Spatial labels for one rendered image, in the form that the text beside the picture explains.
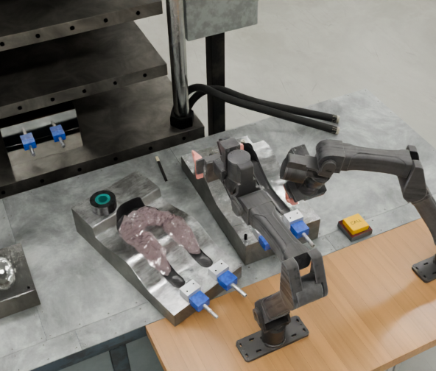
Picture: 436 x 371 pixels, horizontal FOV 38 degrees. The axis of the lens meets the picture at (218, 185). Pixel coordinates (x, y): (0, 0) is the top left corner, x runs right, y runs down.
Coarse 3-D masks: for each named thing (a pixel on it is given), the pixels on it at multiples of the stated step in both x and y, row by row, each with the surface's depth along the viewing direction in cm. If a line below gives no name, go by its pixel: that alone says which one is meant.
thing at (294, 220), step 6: (288, 216) 192; (294, 216) 192; (300, 216) 192; (288, 222) 192; (294, 222) 192; (300, 222) 192; (294, 228) 190; (300, 228) 190; (306, 228) 190; (294, 234) 191; (300, 234) 190; (306, 234) 191; (306, 240) 188; (312, 246) 187
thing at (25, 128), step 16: (32, 112) 226; (48, 112) 226; (64, 112) 226; (0, 128) 219; (16, 128) 222; (32, 128) 224; (48, 128) 227; (64, 128) 230; (16, 144) 226; (48, 144) 232; (80, 144) 238; (16, 160) 230
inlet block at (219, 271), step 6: (216, 264) 183; (222, 264) 183; (210, 270) 182; (216, 270) 182; (222, 270) 181; (228, 270) 183; (216, 276) 181; (222, 276) 182; (228, 276) 181; (234, 276) 181; (222, 282) 180; (228, 282) 180; (234, 282) 181; (228, 288) 181; (234, 288) 180; (246, 294) 178
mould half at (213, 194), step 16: (256, 144) 215; (192, 160) 220; (272, 160) 211; (192, 176) 217; (272, 176) 209; (208, 192) 205; (224, 192) 204; (208, 208) 210; (224, 208) 200; (304, 208) 198; (224, 224) 200; (240, 224) 194; (240, 240) 190; (256, 240) 189; (304, 240) 198; (240, 256) 195; (256, 256) 193
